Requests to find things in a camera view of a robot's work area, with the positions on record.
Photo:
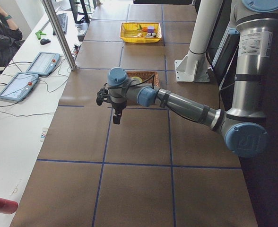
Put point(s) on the seated person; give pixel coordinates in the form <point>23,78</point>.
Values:
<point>11,38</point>

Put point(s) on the aluminium frame post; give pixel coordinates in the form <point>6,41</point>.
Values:
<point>49,9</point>

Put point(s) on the yellow clear tape roll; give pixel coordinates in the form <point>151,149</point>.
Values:
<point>138,79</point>

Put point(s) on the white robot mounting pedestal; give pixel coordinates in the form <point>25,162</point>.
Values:
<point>193,67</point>

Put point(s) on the teach pendant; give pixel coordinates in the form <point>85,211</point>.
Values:
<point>44,63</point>
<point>19,87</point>

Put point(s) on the brown wicker basket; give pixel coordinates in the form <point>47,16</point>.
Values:
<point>150,77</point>

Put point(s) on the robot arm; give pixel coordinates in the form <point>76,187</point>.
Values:
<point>242,124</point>

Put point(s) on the yellow woven plastic basket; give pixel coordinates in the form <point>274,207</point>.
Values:
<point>128,32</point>

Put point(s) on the green handled tool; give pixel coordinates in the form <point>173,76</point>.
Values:
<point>40,32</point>

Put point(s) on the lower teach pendant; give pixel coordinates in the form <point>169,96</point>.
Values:
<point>19,87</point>

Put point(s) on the red cylinder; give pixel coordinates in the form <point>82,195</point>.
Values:
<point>8,206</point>

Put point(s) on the purple foam cube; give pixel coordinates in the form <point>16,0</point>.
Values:
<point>150,29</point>

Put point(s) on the black keyboard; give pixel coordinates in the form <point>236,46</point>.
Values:
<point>63,21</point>

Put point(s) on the toy carrot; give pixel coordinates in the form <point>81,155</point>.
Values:
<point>142,28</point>

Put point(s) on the black computer mouse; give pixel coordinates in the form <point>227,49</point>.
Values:
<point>44,41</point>

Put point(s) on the upper teach pendant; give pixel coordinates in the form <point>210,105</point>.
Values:
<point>44,63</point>

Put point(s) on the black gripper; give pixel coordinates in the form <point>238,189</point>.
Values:
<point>117,108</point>

